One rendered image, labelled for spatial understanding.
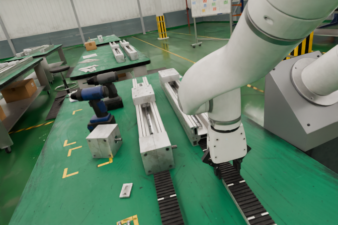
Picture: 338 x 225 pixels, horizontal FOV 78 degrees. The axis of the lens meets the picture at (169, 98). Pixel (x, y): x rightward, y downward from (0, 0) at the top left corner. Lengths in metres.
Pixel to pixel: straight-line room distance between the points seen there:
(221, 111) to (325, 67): 0.41
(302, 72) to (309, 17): 0.61
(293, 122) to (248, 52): 0.52
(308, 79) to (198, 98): 0.51
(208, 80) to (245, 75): 0.07
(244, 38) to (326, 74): 0.52
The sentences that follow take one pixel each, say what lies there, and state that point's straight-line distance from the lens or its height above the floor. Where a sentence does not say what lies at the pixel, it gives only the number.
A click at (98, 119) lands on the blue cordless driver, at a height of 0.84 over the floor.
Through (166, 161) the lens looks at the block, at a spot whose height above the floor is 0.81.
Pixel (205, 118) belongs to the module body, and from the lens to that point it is 0.83.
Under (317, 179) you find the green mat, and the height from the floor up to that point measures 0.78.
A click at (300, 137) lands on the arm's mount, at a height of 0.83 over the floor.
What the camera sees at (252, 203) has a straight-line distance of 0.60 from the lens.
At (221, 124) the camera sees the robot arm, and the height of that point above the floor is 1.00.
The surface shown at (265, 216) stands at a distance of 0.58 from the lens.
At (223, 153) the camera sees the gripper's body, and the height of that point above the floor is 0.90.
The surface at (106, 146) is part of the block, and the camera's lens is 0.84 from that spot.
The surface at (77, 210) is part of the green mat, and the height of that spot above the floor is 0.78.
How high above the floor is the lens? 1.27
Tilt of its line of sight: 23 degrees down
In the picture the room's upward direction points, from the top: 10 degrees counter-clockwise
